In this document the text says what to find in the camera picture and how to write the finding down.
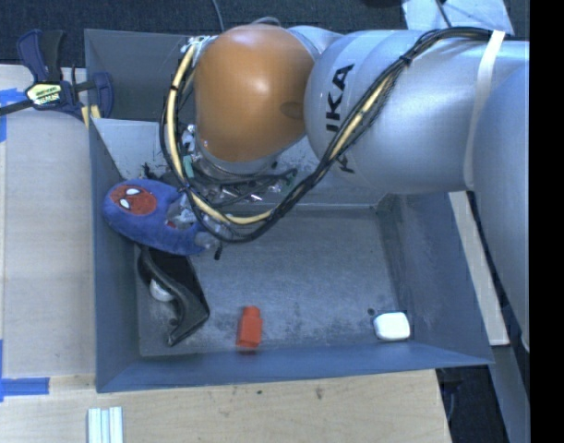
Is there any white rounded block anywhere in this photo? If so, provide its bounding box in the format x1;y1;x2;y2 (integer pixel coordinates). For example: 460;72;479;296
372;311;412;341

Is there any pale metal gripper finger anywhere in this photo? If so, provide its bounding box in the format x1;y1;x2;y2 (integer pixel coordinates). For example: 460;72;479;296
164;198;196;228
190;218;220;250

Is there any pale wood flat board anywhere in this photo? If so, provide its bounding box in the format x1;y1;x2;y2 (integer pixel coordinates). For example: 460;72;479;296
3;112;98;380

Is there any blue plush toy red face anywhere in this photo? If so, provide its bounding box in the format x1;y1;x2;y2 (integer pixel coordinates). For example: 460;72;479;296
101;178;209;257

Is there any black curved plastic piece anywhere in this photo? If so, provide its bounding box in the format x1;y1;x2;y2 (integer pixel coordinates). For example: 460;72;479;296
137;245;211;348

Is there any grey metal bin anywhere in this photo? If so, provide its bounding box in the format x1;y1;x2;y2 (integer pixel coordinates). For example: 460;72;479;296
83;28;496;394

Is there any red-orange small block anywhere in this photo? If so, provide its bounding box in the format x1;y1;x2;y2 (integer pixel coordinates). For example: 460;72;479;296
234;305;265;348

